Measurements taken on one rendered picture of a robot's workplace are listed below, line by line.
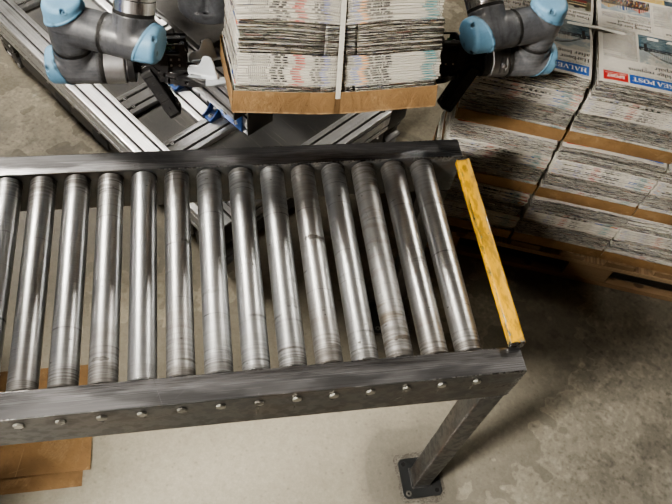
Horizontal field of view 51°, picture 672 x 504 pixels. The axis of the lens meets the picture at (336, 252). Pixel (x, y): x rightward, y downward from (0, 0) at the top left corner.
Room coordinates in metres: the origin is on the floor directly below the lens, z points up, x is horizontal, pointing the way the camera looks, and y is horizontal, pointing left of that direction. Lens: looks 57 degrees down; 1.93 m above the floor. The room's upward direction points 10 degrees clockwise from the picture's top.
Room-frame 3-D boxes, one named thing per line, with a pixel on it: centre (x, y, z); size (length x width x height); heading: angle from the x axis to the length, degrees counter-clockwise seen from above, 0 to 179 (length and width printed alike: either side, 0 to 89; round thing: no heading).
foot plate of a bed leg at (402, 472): (0.57, -0.34, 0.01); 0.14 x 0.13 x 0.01; 17
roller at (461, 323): (0.79, -0.21, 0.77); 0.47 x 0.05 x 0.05; 17
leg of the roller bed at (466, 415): (0.57, -0.34, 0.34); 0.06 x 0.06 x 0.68; 17
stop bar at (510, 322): (0.81, -0.29, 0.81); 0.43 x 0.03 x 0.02; 17
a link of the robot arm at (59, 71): (0.98, 0.57, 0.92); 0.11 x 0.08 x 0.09; 106
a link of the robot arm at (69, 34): (0.98, 0.55, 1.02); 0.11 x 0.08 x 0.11; 85
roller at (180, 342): (0.65, 0.29, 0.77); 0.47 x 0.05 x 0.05; 17
